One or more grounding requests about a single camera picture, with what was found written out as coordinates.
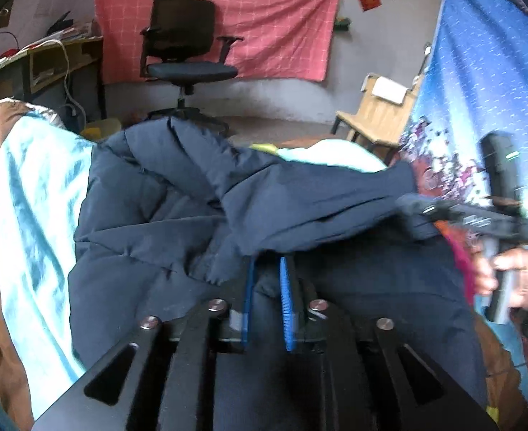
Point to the green hanging pouch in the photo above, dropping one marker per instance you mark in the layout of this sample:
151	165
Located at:
343	24

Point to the blue printed curtain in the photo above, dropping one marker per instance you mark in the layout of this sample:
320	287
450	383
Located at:
474	76

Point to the white paper sheet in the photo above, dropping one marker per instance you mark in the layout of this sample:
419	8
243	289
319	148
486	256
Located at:
388	90

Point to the person's right hand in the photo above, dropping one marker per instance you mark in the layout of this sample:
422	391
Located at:
526	274

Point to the navy padded jacket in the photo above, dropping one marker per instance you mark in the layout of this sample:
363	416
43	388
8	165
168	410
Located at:
156	215

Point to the wooden chair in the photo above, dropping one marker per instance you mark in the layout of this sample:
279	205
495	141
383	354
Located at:
376	116

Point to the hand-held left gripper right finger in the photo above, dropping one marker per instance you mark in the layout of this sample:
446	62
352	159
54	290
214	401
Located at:
286	301

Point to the black office chair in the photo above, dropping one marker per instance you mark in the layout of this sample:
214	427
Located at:
183	36

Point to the wooden desk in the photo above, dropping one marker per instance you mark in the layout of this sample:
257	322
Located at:
44	63

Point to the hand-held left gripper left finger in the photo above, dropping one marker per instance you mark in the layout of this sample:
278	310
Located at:
246	301

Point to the pink checked wall cloth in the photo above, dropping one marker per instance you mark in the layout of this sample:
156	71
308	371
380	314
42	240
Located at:
268	22

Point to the colourful striped bed sheet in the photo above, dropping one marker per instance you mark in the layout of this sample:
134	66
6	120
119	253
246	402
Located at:
35	215

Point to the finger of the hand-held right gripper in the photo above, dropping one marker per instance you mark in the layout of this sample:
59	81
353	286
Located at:
425	207

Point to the yellow bin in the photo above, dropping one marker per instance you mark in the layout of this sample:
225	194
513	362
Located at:
102	128

